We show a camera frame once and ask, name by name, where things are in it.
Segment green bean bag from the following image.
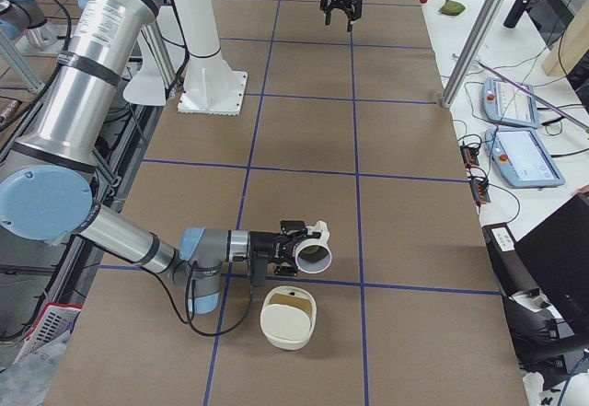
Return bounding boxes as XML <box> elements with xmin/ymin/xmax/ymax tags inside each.
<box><xmin>438</xmin><ymin>0</ymin><xmax>466</xmax><ymax>17</ymax></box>

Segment black Huawei monitor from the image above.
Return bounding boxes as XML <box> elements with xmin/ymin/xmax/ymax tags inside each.
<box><xmin>513</xmin><ymin>192</ymin><xmax>589</xmax><ymax>306</ymax></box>

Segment blue teach pendant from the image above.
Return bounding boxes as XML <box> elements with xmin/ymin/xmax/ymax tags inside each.
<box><xmin>484</xmin><ymin>128</ymin><xmax>566</xmax><ymax>189</ymax></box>
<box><xmin>481</xmin><ymin>77</ymin><xmax>540</xmax><ymax>128</ymax></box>

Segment far blue teach pendant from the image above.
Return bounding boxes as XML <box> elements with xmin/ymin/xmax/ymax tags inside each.
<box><xmin>481</xmin><ymin>77</ymin><xmax>540</xmax><ymax>128</ymax></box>

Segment near blue teach pendant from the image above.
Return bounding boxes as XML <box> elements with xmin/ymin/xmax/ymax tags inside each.
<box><xmin>484</xmin><ymin>128</ymin><xmax>566</xmax><ymax>189</ymax></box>

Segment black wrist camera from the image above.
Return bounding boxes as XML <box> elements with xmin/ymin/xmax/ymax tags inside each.
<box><xmin>250</xmin><ymin>251</ymin><xmax>268</xmax><ymax>287</ymax></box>

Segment yellow-green lemon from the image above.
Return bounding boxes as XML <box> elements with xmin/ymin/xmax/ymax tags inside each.
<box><xmin>299</xmin><ymin>245</ymin><xmax>325</xmax><ymax>263</ymax></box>

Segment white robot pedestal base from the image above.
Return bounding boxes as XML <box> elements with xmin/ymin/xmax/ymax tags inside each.
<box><xmin>174</xmin><ymin>0</ymin><xmax>248</xmax><ymax>116</ymax></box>

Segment aluminium frame post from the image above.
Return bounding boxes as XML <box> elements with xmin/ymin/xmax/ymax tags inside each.
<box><xmin>440</xmin><ymin>0</ymin><xmax>503</xmax><ymax>109</ymax></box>

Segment white cup with handle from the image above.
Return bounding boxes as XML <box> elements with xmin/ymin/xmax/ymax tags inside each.
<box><xmin>293</xmin><ymin>220</ymin><xmax>333</xmax><ymax>274</ymax></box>

